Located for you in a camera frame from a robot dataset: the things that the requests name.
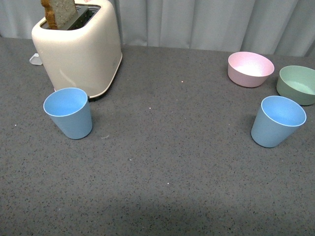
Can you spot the blue cup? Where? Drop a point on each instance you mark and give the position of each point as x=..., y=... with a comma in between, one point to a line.
x=277, y=118
x=69, y=109

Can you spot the cream two-slot toaster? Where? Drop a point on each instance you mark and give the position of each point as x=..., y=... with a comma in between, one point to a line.
x=88, y=55

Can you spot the pink bowl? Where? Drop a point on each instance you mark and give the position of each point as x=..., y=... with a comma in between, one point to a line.
x=249, y=69

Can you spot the white power plug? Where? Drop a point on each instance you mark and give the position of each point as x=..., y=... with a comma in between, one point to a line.
x=35, y=59

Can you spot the green bowl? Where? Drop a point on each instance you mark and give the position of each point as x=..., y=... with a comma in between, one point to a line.
x=298, y=84

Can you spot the toasted bread slice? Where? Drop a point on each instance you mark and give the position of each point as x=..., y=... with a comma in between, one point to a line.
x=58, y=12

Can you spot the white curtain backdrop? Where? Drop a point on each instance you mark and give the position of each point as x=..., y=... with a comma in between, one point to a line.
x=281, y=27

